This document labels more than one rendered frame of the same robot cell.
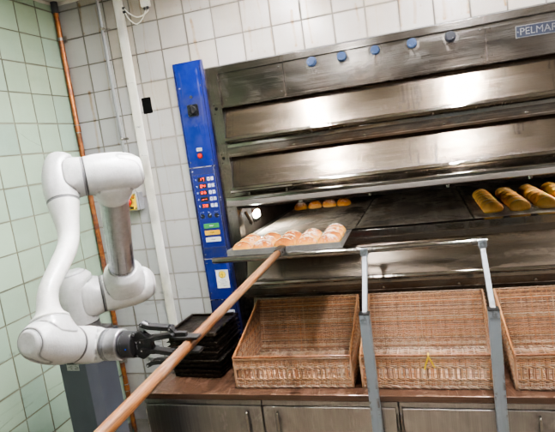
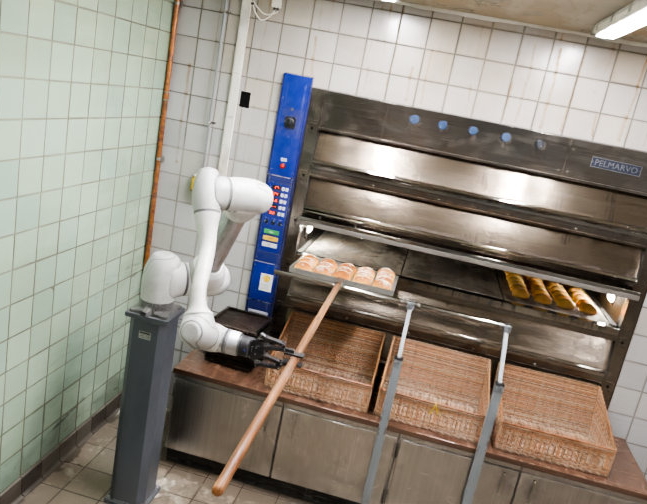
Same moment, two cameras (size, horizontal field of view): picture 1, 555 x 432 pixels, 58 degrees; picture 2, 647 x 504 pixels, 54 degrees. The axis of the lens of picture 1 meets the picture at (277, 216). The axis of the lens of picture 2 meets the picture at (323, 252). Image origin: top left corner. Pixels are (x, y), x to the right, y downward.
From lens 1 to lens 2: 1.06 m
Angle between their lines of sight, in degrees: 10
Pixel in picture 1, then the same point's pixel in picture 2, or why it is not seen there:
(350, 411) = (358, 430)
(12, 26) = not seen: outside the picture
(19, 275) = (92, 232)
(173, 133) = (262, 135)
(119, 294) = not seen: hidden behind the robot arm
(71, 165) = (222, 185)
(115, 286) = not seen: hidden behind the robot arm
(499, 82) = (564, 197)
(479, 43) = (560, 158)
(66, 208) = (212, 221)
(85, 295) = (173, 279)
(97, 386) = (160, 357)
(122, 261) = (217, 261)
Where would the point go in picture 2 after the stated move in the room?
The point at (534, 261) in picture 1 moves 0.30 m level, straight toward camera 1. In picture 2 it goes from (539, 349) to (536, 368)
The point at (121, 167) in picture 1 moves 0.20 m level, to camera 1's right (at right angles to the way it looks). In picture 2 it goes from (259, 197) to (309, 205)
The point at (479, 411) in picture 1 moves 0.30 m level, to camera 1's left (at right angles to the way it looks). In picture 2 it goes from (461, 457) to (402, 450)
